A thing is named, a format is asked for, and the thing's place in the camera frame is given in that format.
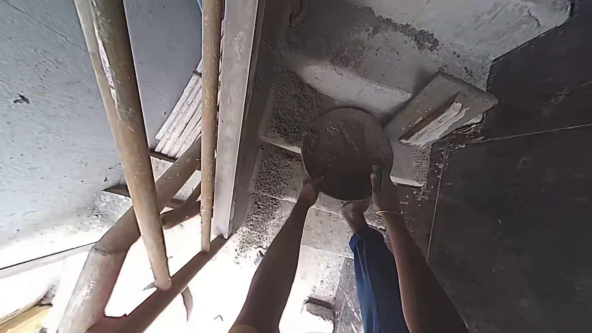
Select straight dark brown rail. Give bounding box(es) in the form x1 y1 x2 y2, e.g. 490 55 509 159
87 235 228 333

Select pile of grey gravel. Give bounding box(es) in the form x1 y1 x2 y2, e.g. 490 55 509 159
238 67 340 232

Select thin brown round pole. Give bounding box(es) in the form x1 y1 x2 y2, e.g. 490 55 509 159
201 0 224 253

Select person's legs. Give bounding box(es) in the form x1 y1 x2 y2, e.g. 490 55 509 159
339 199 410 333

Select thick brown round pole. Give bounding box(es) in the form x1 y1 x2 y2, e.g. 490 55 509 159
74 0 173 291

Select person's left hand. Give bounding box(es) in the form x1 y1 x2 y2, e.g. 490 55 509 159
300 134 324 207

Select whitish wooden strip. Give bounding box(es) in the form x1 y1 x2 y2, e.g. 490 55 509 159
401 102 466 147

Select grey rectangular board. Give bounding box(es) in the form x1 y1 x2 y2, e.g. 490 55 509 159
385 71 499 147

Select person's right forearm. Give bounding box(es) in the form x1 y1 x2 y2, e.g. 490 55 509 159
381 210 469 333

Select long grey square beam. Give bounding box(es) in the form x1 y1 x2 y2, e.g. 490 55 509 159
211 0 266 239

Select thick curved brown pipe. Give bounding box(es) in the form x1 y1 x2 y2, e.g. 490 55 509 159
57 138 203 333

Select round dark pan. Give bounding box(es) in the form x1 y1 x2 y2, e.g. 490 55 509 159
301 107 394 201

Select yellow wooden plank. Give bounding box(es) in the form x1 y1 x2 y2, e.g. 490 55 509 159
0 303 52 333

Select stack of white slats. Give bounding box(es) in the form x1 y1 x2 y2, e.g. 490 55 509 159
154 60 204 159

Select person's left forearm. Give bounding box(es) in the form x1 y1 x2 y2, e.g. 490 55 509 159
229 197 312 333

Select person's right hand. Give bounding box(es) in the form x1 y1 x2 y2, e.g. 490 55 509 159
370 167 401 215

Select small grey brick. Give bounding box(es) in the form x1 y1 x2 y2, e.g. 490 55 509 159
304 296 335 322

